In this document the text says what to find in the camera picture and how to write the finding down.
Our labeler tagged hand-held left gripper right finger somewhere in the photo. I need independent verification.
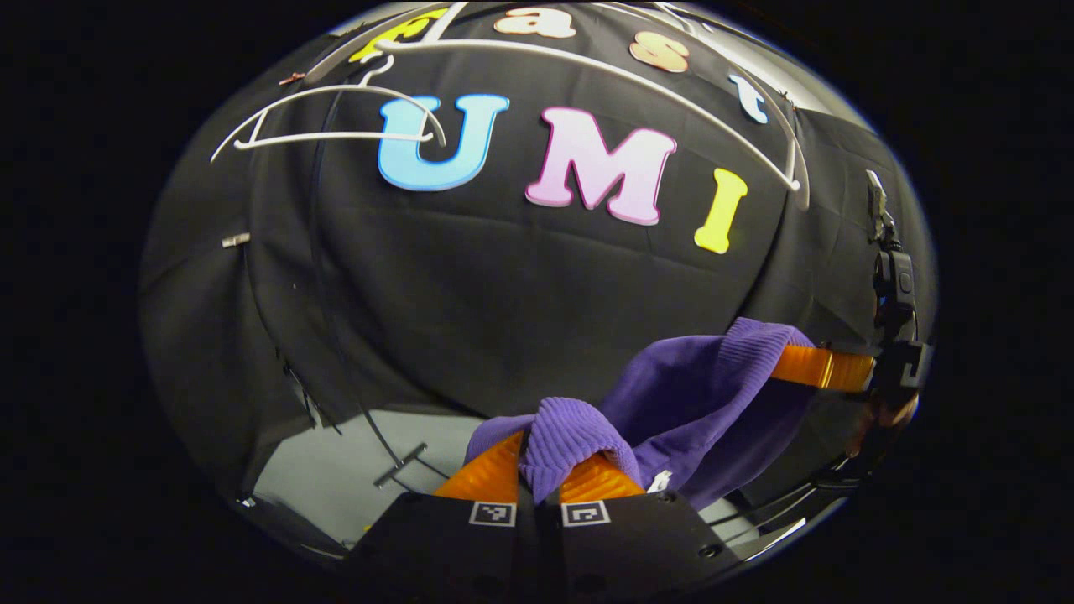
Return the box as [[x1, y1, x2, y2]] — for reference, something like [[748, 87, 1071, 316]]
[[541, 451, 745, 592]]

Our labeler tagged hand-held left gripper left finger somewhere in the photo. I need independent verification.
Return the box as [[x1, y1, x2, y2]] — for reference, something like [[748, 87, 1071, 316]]
[[342, 430, 540, 592]]

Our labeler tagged purple ribbed jacket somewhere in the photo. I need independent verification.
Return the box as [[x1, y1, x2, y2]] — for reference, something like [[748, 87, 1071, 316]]
[[466, 317, 819, 513]]

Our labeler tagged black clothes rack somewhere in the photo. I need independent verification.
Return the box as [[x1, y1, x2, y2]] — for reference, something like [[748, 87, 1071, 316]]
[[306, 80, 430, 490]]

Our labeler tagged white hanger with crossbar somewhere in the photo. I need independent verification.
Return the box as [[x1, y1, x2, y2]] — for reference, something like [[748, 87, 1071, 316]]
[[302, 0, 813, 212]]

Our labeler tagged empty white clothes hanger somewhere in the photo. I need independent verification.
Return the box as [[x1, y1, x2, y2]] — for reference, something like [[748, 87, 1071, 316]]
[[210, 55, 447, 164]]

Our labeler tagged black backdrop cloth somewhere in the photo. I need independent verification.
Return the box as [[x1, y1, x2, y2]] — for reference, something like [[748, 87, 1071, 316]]
[[138, 0, 939, 521]]

